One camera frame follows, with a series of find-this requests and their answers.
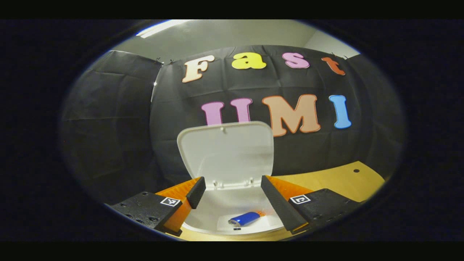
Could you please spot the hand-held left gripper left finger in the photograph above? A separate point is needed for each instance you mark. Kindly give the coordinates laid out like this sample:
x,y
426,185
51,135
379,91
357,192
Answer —
x,y
196,192

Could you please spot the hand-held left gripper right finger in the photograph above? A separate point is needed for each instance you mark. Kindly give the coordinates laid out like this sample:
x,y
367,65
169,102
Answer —
x,y
277,203

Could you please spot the orange paper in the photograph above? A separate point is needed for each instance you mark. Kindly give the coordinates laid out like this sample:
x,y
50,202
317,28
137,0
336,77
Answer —
x,y
261,214

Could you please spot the white desktop garbage bin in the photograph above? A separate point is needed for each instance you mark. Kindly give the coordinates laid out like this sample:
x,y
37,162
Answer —
x,y
224,156

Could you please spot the black backdrop cloth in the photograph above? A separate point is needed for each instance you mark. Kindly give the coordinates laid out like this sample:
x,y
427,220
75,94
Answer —
x,y
119,127

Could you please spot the ceiling light panel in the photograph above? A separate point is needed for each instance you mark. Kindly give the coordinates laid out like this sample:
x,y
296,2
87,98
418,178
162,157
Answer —
x,y
161,28

